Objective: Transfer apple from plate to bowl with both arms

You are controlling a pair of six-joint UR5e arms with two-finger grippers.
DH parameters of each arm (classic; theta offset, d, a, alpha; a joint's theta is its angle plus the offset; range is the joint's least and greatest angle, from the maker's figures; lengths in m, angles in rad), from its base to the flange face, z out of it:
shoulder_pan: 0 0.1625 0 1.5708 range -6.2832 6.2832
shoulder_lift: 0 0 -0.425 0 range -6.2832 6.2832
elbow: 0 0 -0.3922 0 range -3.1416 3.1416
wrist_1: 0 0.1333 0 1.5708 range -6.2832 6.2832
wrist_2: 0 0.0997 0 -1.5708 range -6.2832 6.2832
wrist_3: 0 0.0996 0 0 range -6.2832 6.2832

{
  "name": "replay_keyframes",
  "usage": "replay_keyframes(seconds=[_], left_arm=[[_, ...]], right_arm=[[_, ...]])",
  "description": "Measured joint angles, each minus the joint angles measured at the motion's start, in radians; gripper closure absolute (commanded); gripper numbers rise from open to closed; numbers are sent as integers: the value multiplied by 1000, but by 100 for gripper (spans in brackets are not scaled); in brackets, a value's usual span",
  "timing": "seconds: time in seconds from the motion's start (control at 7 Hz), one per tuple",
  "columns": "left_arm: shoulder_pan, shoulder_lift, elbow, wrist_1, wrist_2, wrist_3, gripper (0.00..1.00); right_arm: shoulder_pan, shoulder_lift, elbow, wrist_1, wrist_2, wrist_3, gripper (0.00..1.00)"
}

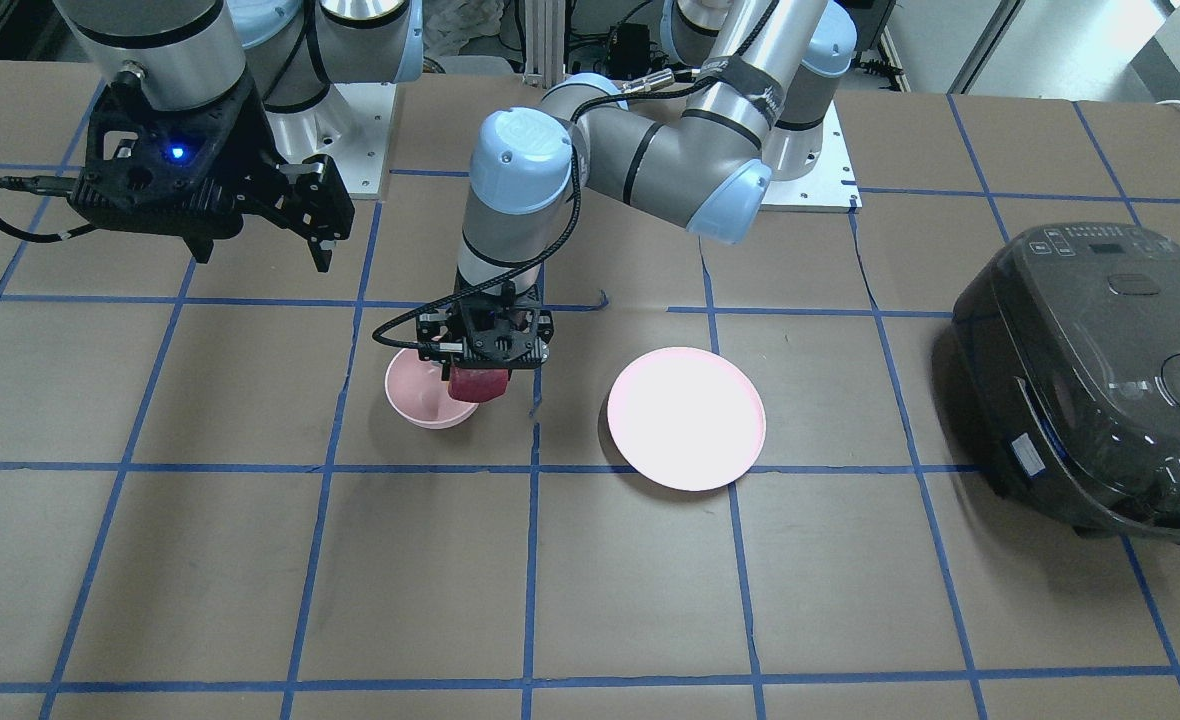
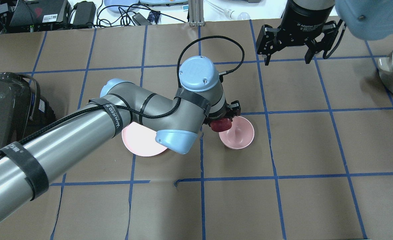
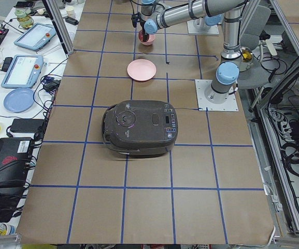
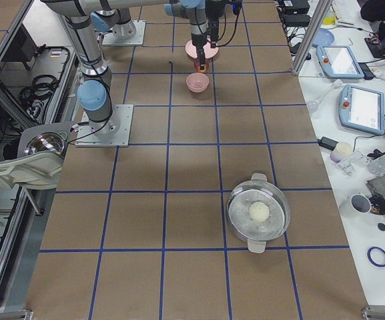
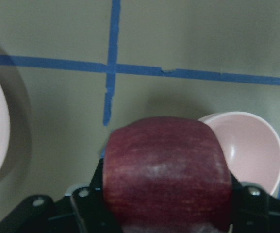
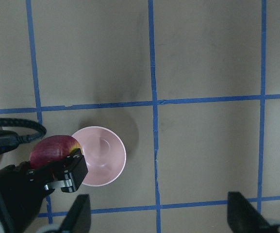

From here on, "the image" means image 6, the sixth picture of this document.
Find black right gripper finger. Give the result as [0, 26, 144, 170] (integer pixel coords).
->
[227, 192, 276, 233]

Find red apple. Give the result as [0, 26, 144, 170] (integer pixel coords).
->
[30, 135, 82, 169]

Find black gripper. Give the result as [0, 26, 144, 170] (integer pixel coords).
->
[0, 149, 91, 233]

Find pink bowl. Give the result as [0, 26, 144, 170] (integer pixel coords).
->
[72, 126, 127, 187]

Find black braided cable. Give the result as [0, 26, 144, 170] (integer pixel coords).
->
[0, 117, 47, 156]

